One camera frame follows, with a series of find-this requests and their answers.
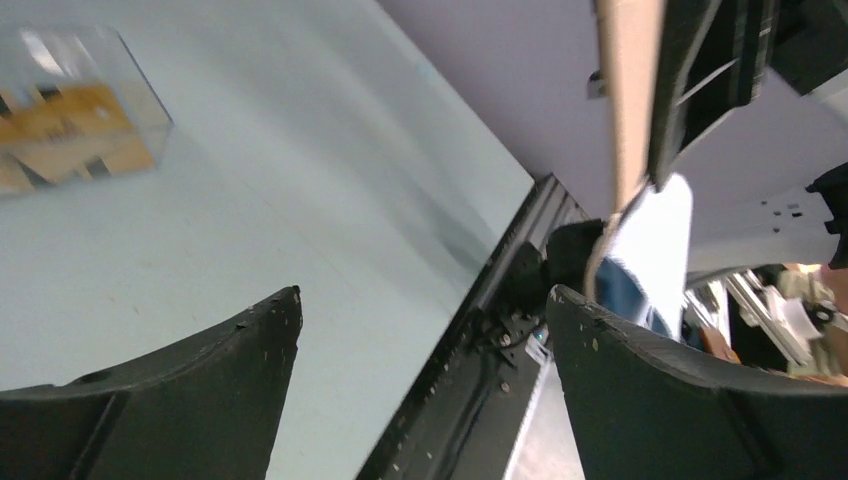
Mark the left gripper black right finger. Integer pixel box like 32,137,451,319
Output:
546,285,847,479

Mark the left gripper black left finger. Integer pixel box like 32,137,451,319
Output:
1,286,303,479

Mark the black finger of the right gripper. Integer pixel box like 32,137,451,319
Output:
647,0,779,191

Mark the orange credit cards stack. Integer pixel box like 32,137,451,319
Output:
1,82,172,196

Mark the clear plastic card box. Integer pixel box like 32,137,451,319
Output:
1,24,173,196

